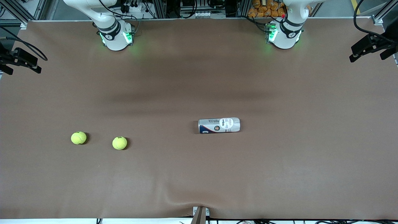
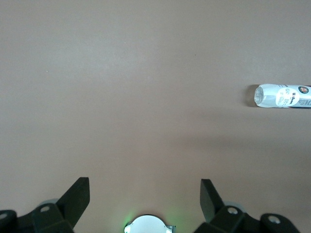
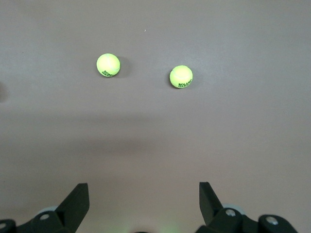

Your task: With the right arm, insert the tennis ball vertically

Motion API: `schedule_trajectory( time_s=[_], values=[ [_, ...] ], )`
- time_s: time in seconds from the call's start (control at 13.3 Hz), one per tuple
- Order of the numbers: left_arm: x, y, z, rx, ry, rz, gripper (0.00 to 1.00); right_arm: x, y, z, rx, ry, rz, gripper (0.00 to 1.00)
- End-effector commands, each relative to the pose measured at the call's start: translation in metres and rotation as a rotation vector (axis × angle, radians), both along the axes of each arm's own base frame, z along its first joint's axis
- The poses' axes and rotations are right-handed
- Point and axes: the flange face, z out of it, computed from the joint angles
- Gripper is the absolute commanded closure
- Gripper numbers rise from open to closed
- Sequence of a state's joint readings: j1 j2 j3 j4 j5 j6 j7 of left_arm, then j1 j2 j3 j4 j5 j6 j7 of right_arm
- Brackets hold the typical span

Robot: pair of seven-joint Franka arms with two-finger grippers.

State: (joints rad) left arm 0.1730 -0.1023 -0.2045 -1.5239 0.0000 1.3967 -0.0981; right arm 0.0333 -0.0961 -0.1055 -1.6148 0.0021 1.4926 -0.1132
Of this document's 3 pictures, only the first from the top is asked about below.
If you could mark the yellow-green tennis ball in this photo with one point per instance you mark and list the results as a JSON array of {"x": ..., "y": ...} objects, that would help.
[
  {"x": 119, "y": 143},
  {"x": 78, "y": 137}
]

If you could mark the silver blue tennis ball can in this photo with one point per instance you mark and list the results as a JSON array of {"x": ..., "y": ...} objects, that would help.
[{"x": 219, "y": 126}]

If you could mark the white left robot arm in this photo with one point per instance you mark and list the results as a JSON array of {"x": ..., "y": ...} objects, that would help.
[{"x": 286, "y": 39}]

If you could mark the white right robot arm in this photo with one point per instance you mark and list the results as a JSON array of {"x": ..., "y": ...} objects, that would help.
[{"x": 113, "y": 40}]

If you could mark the pile of orange objects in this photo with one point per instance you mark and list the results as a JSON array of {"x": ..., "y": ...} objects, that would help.
[{"x": 259, "y": 7}]

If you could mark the white power strip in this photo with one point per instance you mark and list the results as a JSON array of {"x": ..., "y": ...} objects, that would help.
[{"x": 138, "y": 9}]

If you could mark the white terminal block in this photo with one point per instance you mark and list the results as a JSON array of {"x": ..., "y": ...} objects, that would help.
[{"x": 203, "y": 14}]

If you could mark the brown table mat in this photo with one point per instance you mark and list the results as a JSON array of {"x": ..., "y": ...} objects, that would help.
[{"x": 199, "y": 174}]

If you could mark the metal table clamp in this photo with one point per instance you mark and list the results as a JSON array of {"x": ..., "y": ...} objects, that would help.
[{"x": 200, "y": 216}]

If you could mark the aluminium frame profile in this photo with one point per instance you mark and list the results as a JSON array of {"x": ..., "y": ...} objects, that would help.
[
  {"x": 385, "y": 10},
  {"x": 15, "y": 11}
]

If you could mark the aluminium frame post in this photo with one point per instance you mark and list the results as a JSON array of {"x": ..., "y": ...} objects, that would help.
[
  {"x": 160, "y": 9},
  {"x": 242, "y": 7}
]

